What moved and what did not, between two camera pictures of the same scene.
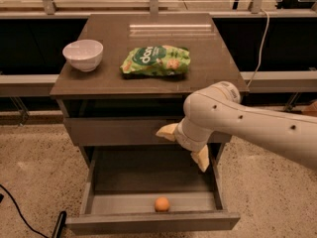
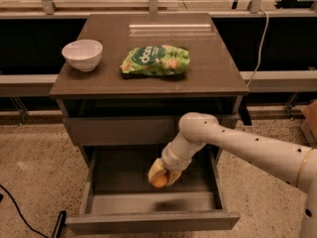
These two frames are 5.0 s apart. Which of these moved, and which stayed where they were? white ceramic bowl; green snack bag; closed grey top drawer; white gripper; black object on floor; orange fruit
Moved: white gripper; orange fruit
Stayed: black object on floor; white ceramic bowl; closed grey top drawer; green snack bag
